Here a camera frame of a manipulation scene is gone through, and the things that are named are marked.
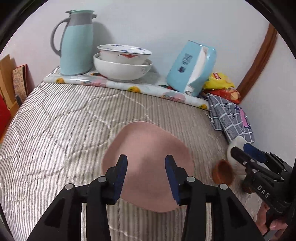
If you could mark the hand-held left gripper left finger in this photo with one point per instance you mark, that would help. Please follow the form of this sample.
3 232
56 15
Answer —
120 176

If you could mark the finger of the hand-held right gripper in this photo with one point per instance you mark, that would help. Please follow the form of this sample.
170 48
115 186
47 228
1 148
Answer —
254 151
240 156

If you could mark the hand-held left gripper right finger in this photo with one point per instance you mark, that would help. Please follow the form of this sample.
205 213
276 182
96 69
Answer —
172 180

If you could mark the white patterned bowl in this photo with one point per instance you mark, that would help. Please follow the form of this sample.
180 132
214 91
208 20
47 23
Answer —
238 141

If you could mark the small brown bowl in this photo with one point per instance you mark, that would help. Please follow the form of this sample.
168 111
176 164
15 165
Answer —
223 172

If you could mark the pink plate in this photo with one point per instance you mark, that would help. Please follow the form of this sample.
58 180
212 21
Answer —
148 143

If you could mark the person's right hand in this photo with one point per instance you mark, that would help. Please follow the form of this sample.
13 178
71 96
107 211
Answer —
261 215

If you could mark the pink tag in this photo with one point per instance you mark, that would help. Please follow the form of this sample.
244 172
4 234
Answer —
244 118

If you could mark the blue checked cloth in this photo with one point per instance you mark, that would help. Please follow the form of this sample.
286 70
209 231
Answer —
225 118

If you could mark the red snack bag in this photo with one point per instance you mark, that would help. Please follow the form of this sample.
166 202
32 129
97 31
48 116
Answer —
227 95

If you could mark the grey striped quilt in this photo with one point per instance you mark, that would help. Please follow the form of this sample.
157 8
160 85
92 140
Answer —
64 129

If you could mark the yellow chip bag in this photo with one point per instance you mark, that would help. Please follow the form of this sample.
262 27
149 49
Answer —
218 81

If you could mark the fruit print mat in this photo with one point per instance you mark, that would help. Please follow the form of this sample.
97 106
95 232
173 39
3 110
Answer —
143 89

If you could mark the large plain white bowl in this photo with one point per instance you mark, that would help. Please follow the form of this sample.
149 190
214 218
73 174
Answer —
120 70

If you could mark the light blue tissue box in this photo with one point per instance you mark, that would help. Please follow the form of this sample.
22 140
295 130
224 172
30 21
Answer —
182 67

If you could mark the white bowl with blue print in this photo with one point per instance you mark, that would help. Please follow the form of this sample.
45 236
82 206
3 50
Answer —
124 54

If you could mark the wooden side shelf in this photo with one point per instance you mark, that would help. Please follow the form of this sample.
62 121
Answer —
14 106

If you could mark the red paper bag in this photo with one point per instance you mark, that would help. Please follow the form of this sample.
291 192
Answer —
3 115

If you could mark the light blue thermos jug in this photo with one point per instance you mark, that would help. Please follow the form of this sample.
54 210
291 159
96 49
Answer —
76 46

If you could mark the patterned brown book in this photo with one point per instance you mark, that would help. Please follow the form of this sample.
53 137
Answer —
20 81

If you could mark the brown cardboard sheet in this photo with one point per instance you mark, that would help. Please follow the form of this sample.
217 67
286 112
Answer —
5 76

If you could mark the brown wooden door frame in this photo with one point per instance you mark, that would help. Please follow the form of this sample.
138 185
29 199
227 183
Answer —
261 62

